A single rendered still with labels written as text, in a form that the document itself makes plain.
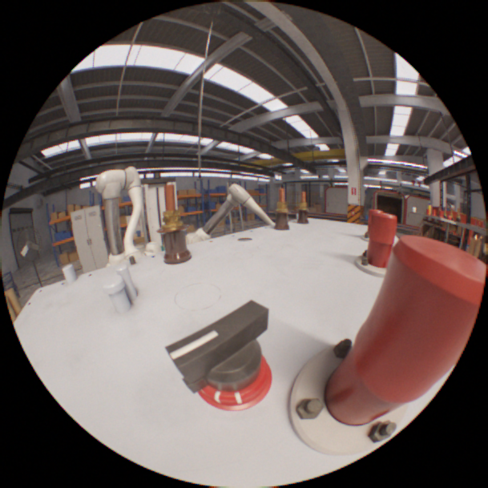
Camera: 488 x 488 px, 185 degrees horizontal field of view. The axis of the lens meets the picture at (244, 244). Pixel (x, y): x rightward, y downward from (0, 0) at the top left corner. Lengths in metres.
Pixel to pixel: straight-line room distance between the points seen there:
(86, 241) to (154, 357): 4.90
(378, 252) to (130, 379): 0.46
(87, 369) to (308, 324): 0.28
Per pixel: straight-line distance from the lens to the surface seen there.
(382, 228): 0.38
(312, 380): 0.15
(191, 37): 9.88
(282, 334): 0.19
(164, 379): 0.17
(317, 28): 3.70
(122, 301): 0.27
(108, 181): 1.03
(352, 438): 0.15
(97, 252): 5.02
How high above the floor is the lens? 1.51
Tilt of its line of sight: 16 degrees down
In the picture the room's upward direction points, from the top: 2 degrees counter-clockwise
